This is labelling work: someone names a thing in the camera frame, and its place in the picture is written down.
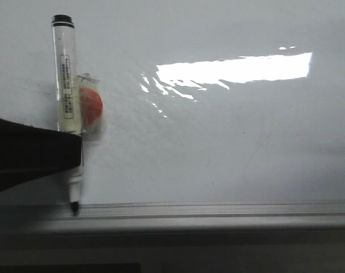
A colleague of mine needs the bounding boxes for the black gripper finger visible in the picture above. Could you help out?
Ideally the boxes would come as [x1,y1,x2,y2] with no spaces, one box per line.
[0,118,82,193]

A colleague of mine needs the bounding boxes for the white whiteboard with aluminium frame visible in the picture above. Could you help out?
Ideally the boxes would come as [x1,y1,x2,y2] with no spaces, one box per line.
[0,1,345,235]

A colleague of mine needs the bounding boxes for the red magnet taped to marker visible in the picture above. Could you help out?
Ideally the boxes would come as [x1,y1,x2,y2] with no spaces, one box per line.
[77,73,103,139]

